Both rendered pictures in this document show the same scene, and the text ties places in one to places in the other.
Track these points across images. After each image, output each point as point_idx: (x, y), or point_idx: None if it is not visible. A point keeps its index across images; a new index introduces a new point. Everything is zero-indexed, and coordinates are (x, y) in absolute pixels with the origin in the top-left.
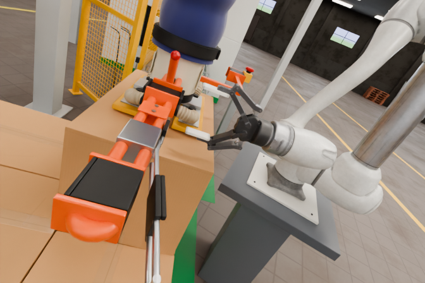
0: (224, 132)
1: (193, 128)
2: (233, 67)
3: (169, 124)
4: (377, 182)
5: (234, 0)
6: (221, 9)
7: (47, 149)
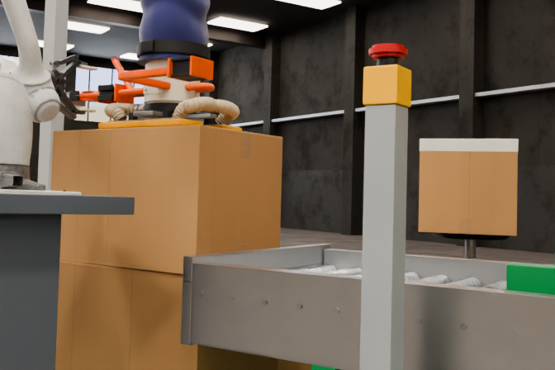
0: (68, 99)
1: (91, 109)
2: (207, 59)
3: (74, 91)
4: None
5: None
6: (142, 9)
7: None
